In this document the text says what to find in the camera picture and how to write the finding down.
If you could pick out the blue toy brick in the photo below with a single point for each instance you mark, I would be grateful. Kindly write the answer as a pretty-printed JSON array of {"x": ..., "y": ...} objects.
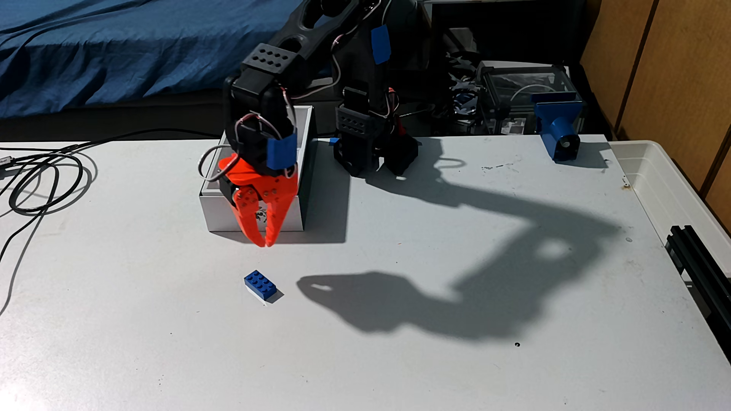
[{"x": 260, "y": 284}]

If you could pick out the white cardboard box with emblem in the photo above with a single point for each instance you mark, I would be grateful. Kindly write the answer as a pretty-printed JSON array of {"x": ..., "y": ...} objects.
[{"x": 214, "y": 214}]

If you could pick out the blue bed sheet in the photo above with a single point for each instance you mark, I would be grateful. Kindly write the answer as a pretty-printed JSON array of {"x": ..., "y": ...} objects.
[{"x": 143, "y": 45}]

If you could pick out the clear-walled 3D printer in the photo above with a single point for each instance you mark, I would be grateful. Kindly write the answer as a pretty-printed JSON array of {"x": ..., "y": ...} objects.
[{"x": 514, "y": 85}]

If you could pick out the blue printed holder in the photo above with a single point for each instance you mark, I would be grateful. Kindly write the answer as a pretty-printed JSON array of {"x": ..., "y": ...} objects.
[{"x": 557, "y": 123}]

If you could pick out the white plastic bin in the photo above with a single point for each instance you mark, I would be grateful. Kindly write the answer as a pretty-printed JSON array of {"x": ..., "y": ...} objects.
[{"x": 657, "y": 177}]

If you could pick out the brown wooden wardrobe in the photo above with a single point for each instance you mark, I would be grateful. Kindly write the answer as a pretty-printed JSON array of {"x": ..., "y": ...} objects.
[{"x": 674, "y": 74}]

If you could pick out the black aluminium rail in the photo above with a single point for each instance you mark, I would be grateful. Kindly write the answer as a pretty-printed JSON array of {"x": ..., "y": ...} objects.
[{"x": 702, "y": 268}]

